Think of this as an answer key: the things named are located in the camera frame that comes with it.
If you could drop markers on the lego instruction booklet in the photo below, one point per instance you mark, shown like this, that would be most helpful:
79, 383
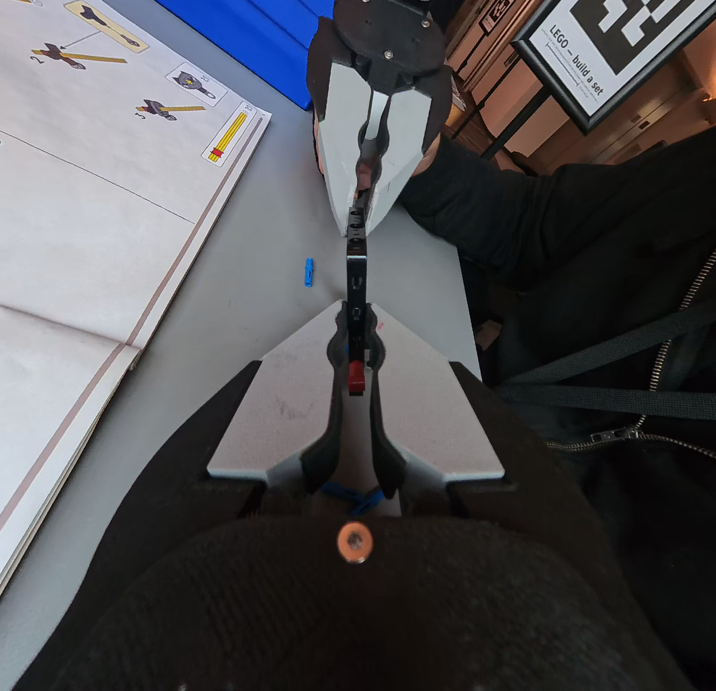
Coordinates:
112, 226

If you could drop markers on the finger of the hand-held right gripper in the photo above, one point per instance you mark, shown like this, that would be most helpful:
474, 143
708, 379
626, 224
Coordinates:
408, 137
341, 143

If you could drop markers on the small framed marker sign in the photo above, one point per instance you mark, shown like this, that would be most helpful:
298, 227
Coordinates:
500, 8

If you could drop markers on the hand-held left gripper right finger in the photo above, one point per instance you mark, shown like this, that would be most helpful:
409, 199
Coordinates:
436, 411

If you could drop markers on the person's right forearm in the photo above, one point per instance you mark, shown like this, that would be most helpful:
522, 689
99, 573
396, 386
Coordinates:
492, 215

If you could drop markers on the person's black jacket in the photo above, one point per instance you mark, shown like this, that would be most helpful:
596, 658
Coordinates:
587, 534

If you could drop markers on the black bag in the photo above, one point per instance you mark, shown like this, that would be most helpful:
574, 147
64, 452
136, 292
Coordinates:
615, 397

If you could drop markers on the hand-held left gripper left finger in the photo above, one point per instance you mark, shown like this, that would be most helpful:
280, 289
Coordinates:
279, 411

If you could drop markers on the person's right hand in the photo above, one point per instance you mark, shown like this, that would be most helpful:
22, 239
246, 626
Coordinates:
428, 157

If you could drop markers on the black lego frame assembly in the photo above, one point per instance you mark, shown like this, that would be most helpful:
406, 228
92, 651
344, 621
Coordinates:
357, 288

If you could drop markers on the black framed marker sign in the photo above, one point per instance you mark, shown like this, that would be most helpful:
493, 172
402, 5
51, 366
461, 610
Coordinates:
632, 31

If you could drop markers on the blue plastic bin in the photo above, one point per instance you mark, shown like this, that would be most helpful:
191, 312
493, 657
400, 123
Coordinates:
251, 20

